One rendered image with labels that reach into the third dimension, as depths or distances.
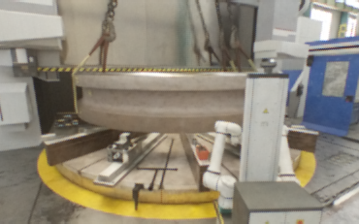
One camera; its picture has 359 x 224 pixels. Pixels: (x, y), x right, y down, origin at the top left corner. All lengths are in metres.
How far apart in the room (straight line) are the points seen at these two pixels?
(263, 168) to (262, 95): 0.68
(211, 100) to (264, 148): 1.42
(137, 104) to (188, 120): 0.88
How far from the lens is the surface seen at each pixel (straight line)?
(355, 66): 6.98
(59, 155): 3.74
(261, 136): 1.86
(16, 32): 3.67
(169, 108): 3.00
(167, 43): 6.02
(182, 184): 2.73
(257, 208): 1.61
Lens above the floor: 1.80
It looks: 12 degrees down
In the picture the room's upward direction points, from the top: straight up
